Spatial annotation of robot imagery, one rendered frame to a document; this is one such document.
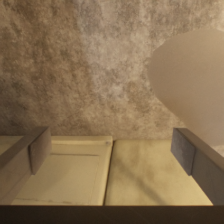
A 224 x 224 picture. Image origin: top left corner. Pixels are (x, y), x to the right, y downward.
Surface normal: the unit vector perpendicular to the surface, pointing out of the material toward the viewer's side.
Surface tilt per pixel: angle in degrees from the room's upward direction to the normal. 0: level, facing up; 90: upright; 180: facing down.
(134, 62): 0
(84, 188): 90
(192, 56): 0
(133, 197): 90
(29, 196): 90
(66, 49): 0
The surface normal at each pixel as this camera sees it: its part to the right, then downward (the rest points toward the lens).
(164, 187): -0.13, -0.78
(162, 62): -0.12, 0.62
